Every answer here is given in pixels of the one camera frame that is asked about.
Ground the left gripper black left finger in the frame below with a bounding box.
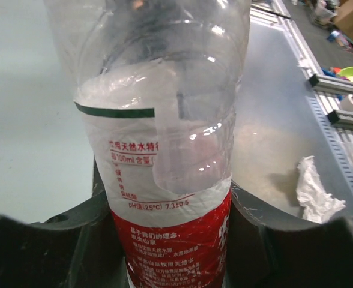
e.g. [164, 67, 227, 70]
[0, 167, 128, 287]

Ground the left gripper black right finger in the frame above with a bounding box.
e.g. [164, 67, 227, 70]
[226, 183, 353, 287]

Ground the red label plastic bottle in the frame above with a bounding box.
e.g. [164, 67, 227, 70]
[44, 1, 251, 287]

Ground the crumpled white tissue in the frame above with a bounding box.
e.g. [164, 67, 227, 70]
[296, 156, 346, 224]

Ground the grey slotted cable duct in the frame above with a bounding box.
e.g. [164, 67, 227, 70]
[306, 96, 353, 197]

